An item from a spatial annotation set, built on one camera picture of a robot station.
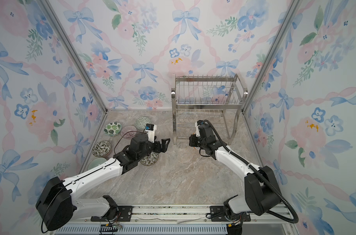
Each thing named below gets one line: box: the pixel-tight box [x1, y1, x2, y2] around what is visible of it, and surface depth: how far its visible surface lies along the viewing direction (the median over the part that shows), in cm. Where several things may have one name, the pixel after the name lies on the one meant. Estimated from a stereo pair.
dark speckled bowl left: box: [91, 140, 112, 158], surface depth 97 cm
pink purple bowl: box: [120, 124, 138, 139], surface depth 105 cm
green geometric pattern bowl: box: [134, 116, 152, 131], surface depth 112 cm
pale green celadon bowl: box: [87, 157, 108, 170], surface depth 90 cm
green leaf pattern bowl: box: [103, 121, 122, 137], surface depth 108 cm
